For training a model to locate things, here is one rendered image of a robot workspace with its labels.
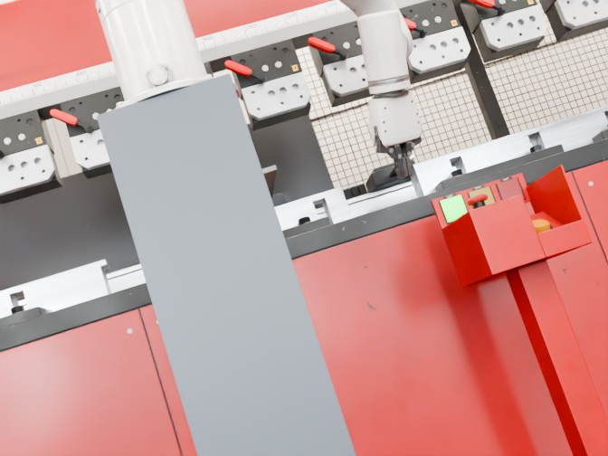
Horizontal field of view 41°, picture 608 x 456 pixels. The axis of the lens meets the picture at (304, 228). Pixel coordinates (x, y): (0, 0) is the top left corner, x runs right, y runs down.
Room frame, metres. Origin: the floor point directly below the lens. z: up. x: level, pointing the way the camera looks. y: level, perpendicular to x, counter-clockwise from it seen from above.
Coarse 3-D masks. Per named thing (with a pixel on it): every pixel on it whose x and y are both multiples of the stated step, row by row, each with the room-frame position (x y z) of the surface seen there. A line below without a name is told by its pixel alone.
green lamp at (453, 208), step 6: (450, 198) 1.56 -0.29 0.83; (456, 198) 1.56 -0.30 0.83; (444, 204) 1.56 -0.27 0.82; (450, 204) 1.56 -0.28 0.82; (456, 204) 1.56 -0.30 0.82; (462, 204) 1.56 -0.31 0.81; (444, 210) 1.56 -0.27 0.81; (450, 210) 1.56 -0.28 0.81; (456, 210) 1.56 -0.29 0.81; (462, 210) 1.56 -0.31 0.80; (450, 216) 1.56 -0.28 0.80; (456, 216) 1.56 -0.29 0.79
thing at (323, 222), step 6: (312, 222) 1.73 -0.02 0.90; (318, 222) 1.73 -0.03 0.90; (324, 222) 1.74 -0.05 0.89; (294, 228) 1.73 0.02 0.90; (300, 228) 1.73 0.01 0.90; (306, 228) 1.73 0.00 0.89; (312, 228) 1.73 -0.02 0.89; (318, 228) 1.73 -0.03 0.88; (288, 234) 1.73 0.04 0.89; (294, 234) 1.73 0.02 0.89
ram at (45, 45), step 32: (32, 0) 1.72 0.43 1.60; (64, 0) 1.73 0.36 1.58; (192, 0) 1.77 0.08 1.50; (224, 0) 1.77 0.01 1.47; (256, 0) 1.78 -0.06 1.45; (288, 0) 1.79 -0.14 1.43; (320, 0) 1.80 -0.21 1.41; (416, 0) 1.83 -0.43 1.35; (0, 32) 1.71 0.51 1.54; (32, 32) 1.72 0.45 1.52; (64, 32) 1.72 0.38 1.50; (96, 32) 1.73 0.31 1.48; (288, 32) 1.79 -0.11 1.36; (0, 64) 1.70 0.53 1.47; (32, 64) 1.71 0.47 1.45; (64, 64) 1.72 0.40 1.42; (96, 64) 1.73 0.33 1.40; (64, 96) 1.72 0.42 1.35
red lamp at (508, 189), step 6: (510, 180) 1.59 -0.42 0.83; (516, 180) 1.59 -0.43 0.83; (498, 186) 1.58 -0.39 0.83; (504, 186) 1.58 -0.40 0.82; (510, 186) 1.59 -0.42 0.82; (516, 186) 1.59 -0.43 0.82; (504, 192) 1.58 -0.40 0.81; (510, 192) 1.58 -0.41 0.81; (516, 192) 1.59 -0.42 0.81; (504, 198) 1.58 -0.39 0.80
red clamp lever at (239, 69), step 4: (224, 64) 1.74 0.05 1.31; (228, 64) 1.73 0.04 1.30; (232, 64) 1.73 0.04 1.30; (236, 64) 1.73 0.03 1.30; (240, 64) 1.73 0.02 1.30; (228, 68) 1.74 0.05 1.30; (232, 68) 1.73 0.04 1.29; (236, 68) 1.73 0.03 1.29; (240, 68) 1.73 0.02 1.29; (244, 68) 1.73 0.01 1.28; (248, 68) 1.74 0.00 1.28; (236, 72) 1.75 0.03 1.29; (240, 72) 1.74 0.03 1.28; (244, 72) 1.74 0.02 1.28; (248, 72) 1.73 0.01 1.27; (252, 72) 1.74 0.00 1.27; (260, 72) 1.73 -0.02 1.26; (244, 76) 1.75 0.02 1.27; (248, 76) 1.75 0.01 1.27; (252, 76) 1.74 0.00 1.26; (256, 76) 1.74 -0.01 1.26; (260, 76) 1.73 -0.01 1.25; (264, 76) 1.74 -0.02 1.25; (260, 80) 1.74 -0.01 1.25; (264, 80) 1.75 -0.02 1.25
